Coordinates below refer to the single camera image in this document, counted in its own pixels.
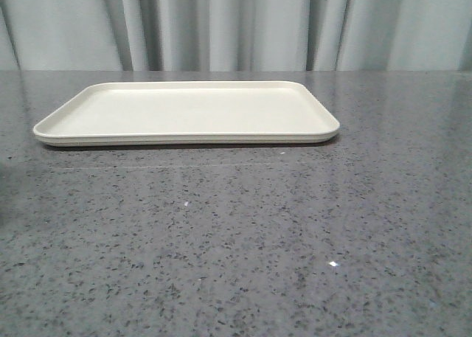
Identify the pale grey-green curtain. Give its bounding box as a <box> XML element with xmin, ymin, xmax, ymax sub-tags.
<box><xmin>1</xmin><ymin>0</ymin><xmax>471</xmax><ymax>72</ymax></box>

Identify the cream rectangular plastic tray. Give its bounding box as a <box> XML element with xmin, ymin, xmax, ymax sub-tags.
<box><xmin>33</xmin><ymin>81</ymin><xmax>340</xmax><ymax>147</ymax></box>

